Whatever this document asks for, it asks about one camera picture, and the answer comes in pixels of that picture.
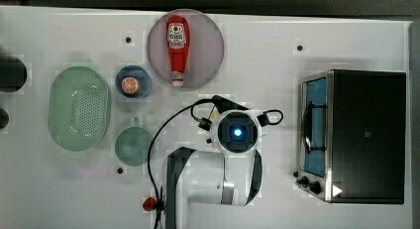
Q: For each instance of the orange slice toy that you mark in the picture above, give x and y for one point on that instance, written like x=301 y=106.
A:
x=131 y=85

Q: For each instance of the green mug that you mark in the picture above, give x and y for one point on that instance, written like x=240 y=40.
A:
x=132 y=144

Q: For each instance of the black cylinder container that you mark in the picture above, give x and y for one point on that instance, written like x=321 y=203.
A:
x=13 y=74

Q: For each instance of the black toaster oven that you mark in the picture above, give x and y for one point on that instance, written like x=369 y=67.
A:
x=352 y=136

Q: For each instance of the red plush ketchup bottle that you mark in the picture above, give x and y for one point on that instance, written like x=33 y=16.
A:
x=178 y=43

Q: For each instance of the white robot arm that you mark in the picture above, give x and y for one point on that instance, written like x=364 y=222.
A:
x=231 y=174

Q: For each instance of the blue bowl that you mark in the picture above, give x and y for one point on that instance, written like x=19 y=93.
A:
x=138 y=73

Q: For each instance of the small red plush fruit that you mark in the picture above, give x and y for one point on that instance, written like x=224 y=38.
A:
x=150 y=204

